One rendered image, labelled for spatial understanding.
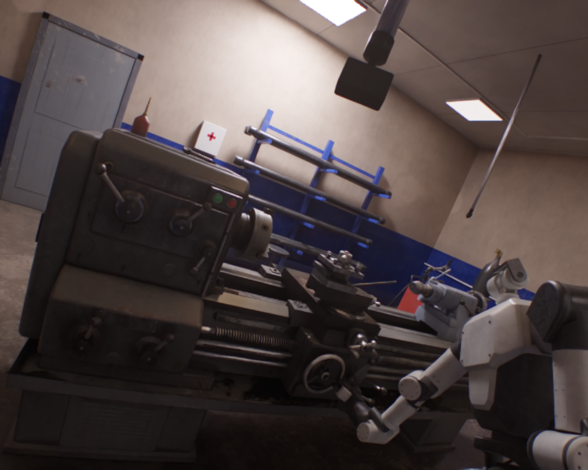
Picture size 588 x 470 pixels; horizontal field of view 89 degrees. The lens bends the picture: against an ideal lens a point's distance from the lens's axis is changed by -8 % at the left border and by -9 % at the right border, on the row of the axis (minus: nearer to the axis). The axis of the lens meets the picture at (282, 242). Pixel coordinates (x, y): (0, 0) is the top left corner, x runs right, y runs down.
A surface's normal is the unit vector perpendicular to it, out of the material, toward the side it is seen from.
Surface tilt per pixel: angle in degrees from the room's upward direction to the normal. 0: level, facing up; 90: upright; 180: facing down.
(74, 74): 90
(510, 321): 77
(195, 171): 45
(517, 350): 112
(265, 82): 90
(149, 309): 32
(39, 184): 90
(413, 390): 90
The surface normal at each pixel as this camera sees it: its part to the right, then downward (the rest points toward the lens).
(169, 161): 0.51, -0.43
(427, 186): 0.34, 0.30
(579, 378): -0.72, -0.40
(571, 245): -0.86, -0.28
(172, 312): 0.50, -0.61
